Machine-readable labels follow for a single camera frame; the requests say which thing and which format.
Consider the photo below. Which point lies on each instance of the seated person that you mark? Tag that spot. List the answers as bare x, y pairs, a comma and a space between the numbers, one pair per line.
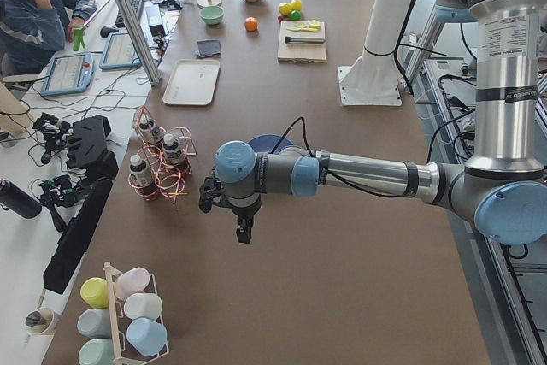
32, 31

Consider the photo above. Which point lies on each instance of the grey folded cloth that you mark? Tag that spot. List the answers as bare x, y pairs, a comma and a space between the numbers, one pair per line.
208, 48

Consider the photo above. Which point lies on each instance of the dark drink bottle one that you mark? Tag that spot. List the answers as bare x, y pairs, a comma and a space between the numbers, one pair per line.
150, 131

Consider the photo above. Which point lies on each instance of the pink cup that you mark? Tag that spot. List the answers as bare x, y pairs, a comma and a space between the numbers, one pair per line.
132, 281

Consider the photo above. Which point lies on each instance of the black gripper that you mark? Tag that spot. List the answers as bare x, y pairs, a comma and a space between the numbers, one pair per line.
244, 218

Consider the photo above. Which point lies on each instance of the whole lemon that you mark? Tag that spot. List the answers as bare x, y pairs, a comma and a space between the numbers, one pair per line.
285, 8
296, 5

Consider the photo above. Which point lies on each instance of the whole lemon far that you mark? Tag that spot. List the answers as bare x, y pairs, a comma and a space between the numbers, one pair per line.
296, 5

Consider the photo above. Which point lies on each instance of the blue plate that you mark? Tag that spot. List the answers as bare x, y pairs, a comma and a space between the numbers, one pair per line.
271, 143

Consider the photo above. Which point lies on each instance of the paper cup with utensils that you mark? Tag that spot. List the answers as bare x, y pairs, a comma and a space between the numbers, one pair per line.
42, 321

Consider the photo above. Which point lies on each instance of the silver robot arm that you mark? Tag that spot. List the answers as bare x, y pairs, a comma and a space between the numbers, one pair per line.
500, 189

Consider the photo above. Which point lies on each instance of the steel muddler with black tip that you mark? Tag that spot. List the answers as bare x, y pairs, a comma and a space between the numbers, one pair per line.
303, 40

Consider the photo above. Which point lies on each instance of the black keyboard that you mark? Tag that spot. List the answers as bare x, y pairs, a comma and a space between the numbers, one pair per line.
137, 6

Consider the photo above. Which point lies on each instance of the cream rabbit tray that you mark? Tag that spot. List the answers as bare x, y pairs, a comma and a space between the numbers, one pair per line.
192, 83

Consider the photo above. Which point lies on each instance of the green lime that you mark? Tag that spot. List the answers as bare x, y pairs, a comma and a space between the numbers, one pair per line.
295, 15

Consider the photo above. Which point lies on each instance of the black foam case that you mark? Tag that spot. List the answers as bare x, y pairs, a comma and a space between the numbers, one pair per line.
87, 149

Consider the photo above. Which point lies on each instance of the white cup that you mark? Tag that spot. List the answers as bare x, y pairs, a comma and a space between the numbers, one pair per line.
147, 305

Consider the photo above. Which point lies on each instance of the dark drink bottle two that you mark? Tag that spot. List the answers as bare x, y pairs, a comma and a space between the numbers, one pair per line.
172, 150

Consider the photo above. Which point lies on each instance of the teach pendant far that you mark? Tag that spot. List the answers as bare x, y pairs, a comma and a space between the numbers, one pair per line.
119, 53

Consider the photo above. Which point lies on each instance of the aluminium frame post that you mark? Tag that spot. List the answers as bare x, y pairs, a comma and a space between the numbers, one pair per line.
139, 41

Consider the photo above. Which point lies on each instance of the dark drink bottle three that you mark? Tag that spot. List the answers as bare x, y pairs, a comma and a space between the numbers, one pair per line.
140, 171

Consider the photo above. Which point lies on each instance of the yellow cup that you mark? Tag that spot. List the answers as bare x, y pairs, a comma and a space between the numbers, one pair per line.
94, 292

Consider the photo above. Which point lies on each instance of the whole lemon near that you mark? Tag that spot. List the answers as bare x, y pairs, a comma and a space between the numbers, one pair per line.
285, 8

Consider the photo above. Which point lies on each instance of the orange fruit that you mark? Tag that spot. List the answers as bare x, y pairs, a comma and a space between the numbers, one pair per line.
251, 24

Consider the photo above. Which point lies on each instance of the green bowl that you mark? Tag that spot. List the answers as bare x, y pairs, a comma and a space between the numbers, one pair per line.
212, 15

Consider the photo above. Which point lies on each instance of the copper wire bottle rack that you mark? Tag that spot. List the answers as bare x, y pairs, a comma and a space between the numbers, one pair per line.
169, 179

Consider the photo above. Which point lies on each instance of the black water bottle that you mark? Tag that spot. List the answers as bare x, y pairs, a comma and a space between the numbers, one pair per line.
15, 199

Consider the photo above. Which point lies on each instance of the grey cup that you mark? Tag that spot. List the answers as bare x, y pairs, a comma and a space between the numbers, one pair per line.
94, 324

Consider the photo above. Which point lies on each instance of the wooden cutting board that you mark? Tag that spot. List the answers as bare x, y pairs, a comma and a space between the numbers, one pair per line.
301, 52

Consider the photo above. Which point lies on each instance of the mint green cup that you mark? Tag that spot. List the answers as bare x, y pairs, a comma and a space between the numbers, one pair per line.
97, 352

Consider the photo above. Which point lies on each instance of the white wire cup rack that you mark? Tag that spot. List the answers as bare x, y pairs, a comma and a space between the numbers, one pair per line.
124, 353

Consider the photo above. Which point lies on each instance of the teach pendant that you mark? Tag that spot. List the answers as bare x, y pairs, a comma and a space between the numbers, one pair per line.
119, 53
68, 75

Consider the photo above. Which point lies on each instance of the yellow plastic knife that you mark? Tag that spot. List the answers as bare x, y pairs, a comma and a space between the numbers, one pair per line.
303, 28

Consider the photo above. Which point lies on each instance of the teach pendant near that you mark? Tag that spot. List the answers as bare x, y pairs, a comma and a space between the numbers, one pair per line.
68, 75

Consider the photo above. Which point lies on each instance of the blue cup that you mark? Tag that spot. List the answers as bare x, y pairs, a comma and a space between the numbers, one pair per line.
148, 337

